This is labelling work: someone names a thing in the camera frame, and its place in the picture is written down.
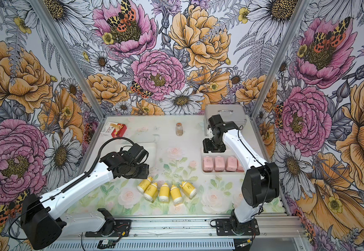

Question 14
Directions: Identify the white vented cable duct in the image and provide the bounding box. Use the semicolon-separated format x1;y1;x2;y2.
45;238;235;251

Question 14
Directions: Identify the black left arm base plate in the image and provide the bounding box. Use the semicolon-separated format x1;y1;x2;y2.
84;220;132;238

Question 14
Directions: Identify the white right storage tray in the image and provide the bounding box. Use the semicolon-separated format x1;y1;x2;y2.
201;149;243;173

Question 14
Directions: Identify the red object behind left gripper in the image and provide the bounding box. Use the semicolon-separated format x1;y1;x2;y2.
100;122;127;138

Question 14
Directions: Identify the silver aluminium first aid case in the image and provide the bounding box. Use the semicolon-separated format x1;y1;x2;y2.
204;104;247;137

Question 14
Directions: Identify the small clear glass bottle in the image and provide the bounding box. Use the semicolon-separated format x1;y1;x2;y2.
176;122;184;136

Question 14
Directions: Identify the pink pencil sharpener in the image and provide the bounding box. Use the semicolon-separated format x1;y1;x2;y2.
214;156;226;172
236;162;244;172
225;156;238;172
202;156;214;173

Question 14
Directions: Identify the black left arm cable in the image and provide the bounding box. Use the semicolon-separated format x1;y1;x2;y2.
7;136;137;242

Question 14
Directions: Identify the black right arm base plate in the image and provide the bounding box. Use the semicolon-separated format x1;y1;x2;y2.
210;218;260;236

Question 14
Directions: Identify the white storage tray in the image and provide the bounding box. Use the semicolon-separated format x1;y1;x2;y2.
201;149;243;173
114;142;157;172

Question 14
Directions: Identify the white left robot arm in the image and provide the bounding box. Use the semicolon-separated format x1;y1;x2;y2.
20;143;149;250

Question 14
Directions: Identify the aluminium front rail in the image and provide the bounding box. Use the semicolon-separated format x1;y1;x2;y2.
43;214;305;241

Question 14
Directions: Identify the white left storage tray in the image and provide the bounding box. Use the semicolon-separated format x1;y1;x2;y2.
114;142;157;172

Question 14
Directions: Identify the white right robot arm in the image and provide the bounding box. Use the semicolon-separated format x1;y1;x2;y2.
203;115;280;236

